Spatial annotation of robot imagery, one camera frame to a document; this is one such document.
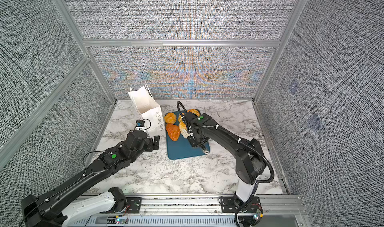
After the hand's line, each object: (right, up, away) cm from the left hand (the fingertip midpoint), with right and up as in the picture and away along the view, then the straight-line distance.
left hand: (152, 137), depth 76 cm
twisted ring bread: (+22, +14, +33) cm, 42 cm away
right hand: (+23, -4, +8) cm, 25 cm away
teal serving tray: (+14, -9, +15) cm, 22 cm away
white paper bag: (-11, +20, +17) cm, 28 cm away
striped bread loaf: (+15, +3, +12) cm, 19 cm away
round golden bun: (+5, +9, +27) cm, 29 cm away
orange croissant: (+8, +1, +21) cm, 23 cm away
